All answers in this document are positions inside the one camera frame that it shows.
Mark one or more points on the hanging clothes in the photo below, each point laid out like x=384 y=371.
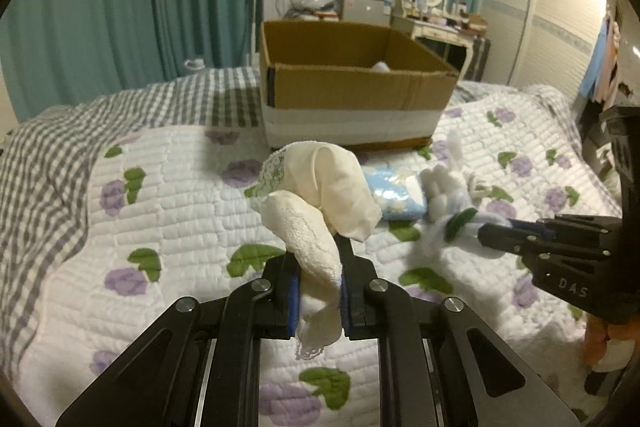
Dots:
x=601 y=80

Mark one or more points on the clear water jug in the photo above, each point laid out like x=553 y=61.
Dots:
x=194 y=64

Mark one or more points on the teal left curtain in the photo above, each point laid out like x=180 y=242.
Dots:
x=65 y=52

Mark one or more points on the light blue tissue pack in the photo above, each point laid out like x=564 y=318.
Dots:
x=397 y=191

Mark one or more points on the white louvered wardrobe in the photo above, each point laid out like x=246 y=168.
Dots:
x=541 y=41

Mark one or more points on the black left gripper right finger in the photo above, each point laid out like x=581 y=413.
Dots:
x=440 y=364

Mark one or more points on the cream lace cloth bundle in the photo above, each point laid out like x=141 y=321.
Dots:
x=306 y=193

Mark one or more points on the white green sock bundle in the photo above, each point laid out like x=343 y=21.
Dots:
x=459 y=230

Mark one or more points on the white floral quilt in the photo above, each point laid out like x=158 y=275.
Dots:
x=172 y=215

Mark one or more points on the grey checked bed sheet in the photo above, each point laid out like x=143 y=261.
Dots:
x=45 y=167

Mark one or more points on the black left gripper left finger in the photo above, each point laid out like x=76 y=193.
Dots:
x=197 y=363

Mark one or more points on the brown cardboard box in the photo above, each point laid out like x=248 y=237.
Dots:
x=360 y=86

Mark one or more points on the white dressing table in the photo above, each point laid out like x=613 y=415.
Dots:
x=476 y=47

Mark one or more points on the orange white plush toy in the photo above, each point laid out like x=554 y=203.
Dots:
x=607 y=350

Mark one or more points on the silver mini fridge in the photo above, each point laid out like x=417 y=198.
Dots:
x=372 y=12

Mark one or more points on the white fluffy cloth bundle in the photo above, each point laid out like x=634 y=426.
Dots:
x=446 y=186

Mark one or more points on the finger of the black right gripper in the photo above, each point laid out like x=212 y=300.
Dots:
x=533 y=243
x=581 y=228

